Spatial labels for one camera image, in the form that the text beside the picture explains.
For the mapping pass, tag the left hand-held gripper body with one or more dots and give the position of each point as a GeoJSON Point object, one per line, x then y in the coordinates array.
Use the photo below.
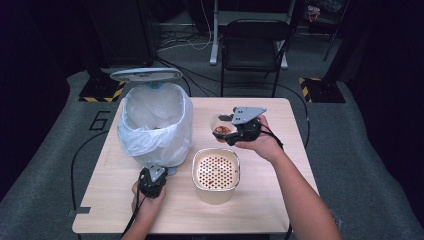
{"type": "Point", "coordinates": [152, 181]}

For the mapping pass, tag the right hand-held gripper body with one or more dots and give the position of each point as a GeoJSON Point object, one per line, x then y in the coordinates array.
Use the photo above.
{"type": "Point", "coordinates": [246, 126]}

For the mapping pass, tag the small clear plastic cup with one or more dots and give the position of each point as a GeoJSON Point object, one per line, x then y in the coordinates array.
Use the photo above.
{"type": "Point", "coordinates": [216, 123]}

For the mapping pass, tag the white plastic trash bag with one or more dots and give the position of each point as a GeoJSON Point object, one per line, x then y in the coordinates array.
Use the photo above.
{"type": "Point", "coordinates": [156, 146]}

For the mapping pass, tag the grey pedal trash bin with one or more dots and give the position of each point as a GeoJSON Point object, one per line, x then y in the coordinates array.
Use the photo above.
{"type": "Point", "coordinates": [146, 75]}

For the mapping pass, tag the person's left hand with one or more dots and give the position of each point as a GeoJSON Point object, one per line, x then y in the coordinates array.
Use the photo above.
{"type": "Point", "coordinates": [148, 204]}

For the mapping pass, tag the person's right hand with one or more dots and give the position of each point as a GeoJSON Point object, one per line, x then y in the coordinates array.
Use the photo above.
{"type": "Point", "coordinates": [263, 146]}

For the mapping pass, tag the black folding chair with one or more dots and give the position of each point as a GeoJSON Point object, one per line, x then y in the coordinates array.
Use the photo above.
{"type": "Point", "coordinates": [214, 40]}
{"type": "Point", "coordinates": [255, 46]}

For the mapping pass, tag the grey tape piece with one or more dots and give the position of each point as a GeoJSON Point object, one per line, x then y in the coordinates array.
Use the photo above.
{"type": "Point", "coordinates": [80, 211]}

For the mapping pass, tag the black stand with striped base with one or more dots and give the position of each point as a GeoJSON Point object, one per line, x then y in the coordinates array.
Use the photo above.
{"type": "Point", "coordinates": [325, 91]}
{"type": "Point", "coordinates": [100, 90]}

